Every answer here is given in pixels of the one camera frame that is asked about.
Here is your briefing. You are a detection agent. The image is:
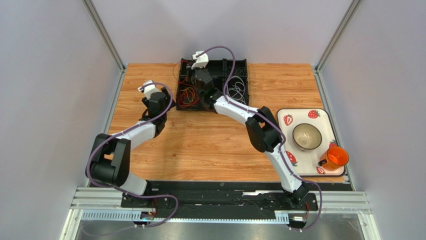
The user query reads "yellow wire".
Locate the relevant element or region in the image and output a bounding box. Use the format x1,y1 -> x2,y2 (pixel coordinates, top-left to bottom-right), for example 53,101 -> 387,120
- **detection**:
182,87 -> 197,105

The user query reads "white wire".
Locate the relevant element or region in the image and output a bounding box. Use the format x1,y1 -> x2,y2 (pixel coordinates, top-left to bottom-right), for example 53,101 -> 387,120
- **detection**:
226,75 -> 249,106

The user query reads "black thin wire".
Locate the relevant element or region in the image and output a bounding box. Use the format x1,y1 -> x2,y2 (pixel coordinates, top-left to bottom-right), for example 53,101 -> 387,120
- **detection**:
227,65 -> 247,77

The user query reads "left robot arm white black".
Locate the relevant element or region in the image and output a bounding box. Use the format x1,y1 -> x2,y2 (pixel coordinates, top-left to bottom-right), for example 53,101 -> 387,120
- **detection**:
85,84 -> 176,198

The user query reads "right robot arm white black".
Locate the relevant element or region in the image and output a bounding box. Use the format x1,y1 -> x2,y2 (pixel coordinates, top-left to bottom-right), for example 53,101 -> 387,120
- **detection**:
187,67 -> 309,205

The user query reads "black six-compartment tray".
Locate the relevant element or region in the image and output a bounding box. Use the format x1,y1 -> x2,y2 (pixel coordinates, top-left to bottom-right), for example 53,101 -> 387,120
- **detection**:
175,58 -> 250,111

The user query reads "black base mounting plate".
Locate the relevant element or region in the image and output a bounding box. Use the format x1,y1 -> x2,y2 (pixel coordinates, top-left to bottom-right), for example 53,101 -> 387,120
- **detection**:
120,180 -> 319,220

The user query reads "beige ceramic bowl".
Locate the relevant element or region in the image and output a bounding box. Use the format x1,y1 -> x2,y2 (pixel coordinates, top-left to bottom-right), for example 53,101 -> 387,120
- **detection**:
292,123 -> 323,151

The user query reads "strawberry pattern white tray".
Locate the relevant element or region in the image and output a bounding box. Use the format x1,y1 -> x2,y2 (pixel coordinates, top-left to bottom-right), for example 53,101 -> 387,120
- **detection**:
276,108 -> 346,177

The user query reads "orange plastic cup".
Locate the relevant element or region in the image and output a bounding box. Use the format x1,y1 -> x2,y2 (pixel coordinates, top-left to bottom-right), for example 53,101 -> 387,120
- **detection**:
318,146 -> 349,171

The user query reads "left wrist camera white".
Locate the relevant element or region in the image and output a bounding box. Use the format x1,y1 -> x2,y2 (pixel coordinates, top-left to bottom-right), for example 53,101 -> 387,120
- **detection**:
137,80 -> 161,100

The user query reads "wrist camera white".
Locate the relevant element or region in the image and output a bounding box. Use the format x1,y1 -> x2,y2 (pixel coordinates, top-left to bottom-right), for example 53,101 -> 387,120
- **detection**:
191,51 -> 209,70
137,80 -> 161,100

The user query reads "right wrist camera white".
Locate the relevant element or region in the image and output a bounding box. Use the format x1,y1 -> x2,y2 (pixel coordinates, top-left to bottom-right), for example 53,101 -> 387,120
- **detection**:
191,51 -> 209,70

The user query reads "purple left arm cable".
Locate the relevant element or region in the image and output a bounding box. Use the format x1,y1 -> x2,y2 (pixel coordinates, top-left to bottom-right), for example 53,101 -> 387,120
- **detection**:
85,81 -> 179,229

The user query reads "aluminium frame rail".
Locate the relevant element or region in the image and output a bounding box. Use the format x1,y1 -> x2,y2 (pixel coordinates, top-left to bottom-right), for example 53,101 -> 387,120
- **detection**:
60,187 -> 380,240

